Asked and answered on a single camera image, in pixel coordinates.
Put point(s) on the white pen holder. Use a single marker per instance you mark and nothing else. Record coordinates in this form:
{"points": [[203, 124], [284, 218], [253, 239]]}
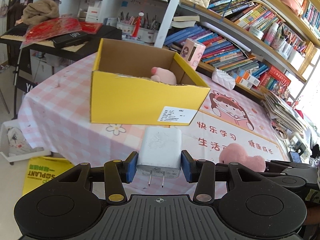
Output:
{"points": [[147, 36]]}

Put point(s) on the black rectangular case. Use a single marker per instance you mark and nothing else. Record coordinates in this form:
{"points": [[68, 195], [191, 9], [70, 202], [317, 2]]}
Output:
{"points": [[71, 39]]}

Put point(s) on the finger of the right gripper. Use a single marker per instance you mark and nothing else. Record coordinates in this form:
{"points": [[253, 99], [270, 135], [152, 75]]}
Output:
{"points": [[222, 172], [277, 166]]}

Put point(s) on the white charger plug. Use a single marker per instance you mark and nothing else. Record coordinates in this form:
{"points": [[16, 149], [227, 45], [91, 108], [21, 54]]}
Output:
{"points": [[160, 153]]}

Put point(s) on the small pink plush toy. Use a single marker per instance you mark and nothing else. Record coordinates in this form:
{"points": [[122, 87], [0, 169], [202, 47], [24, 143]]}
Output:
{"points": [[236, 153]]}

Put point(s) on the brown folded towel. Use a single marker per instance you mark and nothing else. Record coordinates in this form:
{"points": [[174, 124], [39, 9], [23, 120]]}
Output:
{"points": [[40, 11]]}

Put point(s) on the white power strip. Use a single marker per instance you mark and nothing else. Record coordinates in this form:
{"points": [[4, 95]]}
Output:
{"points": [[297, 142]]}

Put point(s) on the white quilted pouch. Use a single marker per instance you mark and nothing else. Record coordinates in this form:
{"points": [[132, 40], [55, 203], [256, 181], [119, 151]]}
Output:
{"points": [[223, 79]]}

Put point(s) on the red plastic bag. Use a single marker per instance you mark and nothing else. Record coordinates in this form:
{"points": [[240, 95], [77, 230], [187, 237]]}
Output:
{"points": [[50, 28]]}

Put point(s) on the yellow cardboard box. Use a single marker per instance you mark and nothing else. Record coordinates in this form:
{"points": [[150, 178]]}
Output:
{"points": [[122, 91]]}

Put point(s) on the pink cylindrical humidifier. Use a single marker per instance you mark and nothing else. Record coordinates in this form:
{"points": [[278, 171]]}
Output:
{"points": [[192, 52]]}

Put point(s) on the black keyboard piano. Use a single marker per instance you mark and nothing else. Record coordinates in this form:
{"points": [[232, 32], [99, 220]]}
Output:
{"points": [[77, 45]]}

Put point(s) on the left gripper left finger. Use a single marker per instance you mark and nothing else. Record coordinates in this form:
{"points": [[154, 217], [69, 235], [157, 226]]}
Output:
{"points": [[116, 173]]}

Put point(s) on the red tassel ornament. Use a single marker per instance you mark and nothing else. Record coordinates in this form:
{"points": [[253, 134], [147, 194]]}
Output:
{"points": [[137, 24]]}

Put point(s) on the red dictionary book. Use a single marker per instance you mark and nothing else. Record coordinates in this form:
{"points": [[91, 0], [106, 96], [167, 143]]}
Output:
{"points": [[278, 75]]}

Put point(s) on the yellow green shopping bag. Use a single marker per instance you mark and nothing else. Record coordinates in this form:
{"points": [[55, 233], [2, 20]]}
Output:
{"points": [[42, 169]]}

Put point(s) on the pink cartoon desk mat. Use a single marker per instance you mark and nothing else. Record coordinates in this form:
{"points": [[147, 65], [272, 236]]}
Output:
{"points": [[55, 116]]}

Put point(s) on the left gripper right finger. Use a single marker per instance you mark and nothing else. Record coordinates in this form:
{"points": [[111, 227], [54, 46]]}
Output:
{"points": [[202, 173]]}

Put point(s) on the pink plush pig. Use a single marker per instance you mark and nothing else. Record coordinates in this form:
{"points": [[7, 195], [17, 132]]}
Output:
{"points": [[163, 76]]}

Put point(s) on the black smartphone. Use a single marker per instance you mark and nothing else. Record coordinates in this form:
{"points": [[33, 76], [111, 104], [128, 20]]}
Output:
{"points": [[295, 157]]}

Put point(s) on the stack of papers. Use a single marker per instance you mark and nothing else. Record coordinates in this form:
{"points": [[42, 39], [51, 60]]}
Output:
{"points": [[283, 115]]}

